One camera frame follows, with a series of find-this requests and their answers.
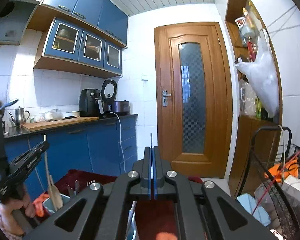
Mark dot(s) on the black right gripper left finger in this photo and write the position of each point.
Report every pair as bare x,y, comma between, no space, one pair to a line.
100,213

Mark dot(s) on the blue lower kitchen cabinets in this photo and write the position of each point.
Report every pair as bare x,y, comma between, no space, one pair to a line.
106,147

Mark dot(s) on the beige plastic spoon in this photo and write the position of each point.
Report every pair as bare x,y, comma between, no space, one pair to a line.
53,192

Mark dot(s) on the person left hand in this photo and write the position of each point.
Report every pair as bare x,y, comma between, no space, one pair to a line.
8,224

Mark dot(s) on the wooden shelf cabinet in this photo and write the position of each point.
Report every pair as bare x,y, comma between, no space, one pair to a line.
244,25

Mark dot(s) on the steel table knife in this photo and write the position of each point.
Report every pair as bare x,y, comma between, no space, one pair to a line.
151,148

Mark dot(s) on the red floral fleece blanket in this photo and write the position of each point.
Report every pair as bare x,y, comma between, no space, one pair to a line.
155,219

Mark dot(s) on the grey range hood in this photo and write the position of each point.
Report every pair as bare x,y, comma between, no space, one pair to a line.
14,19

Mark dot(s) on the black air fryer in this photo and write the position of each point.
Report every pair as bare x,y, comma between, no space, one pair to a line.
90,103

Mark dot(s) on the wooden cutting board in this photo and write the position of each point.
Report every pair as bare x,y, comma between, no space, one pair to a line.
39,126

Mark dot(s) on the blue upper wall cabinets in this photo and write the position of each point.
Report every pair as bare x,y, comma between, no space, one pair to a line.
80,36

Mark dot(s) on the steel kettle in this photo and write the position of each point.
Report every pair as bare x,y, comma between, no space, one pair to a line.
20,116

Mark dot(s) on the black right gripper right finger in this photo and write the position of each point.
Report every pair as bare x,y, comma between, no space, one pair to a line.
203,210

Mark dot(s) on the silver door handle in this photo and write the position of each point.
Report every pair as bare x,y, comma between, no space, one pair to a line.
165,96

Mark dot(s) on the steel fork long handle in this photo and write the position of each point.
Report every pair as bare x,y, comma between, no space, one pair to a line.
90,182

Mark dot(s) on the white plastic bag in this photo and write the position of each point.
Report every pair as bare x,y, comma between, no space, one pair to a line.
262,75

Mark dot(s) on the wooden door with glass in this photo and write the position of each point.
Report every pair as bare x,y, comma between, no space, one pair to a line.
194,130

